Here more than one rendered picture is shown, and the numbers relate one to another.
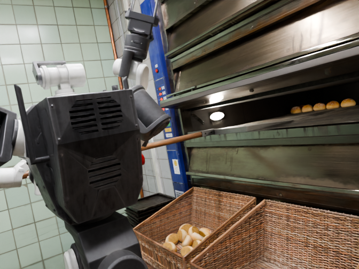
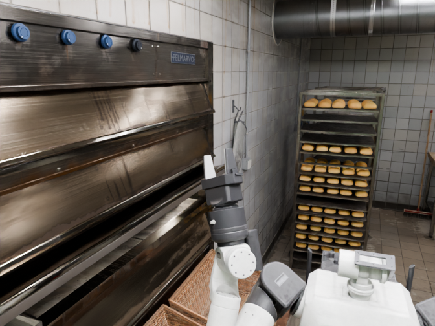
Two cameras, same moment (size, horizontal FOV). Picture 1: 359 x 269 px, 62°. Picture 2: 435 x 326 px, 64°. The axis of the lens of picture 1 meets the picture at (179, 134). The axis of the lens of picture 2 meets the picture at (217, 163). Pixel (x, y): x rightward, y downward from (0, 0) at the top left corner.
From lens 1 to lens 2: 1.83 m
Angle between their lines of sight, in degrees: 123
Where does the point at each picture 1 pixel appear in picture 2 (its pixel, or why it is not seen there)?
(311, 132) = (118, 275)
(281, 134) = (92, 295)
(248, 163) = not seen: outside the picture
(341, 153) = (130, 281)
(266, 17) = (80, 159)
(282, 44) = (98, 191)
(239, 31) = (36, 172)
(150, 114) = not seen: hidden behind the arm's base
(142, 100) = not seen: hidden behind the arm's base
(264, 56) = (80, 207)
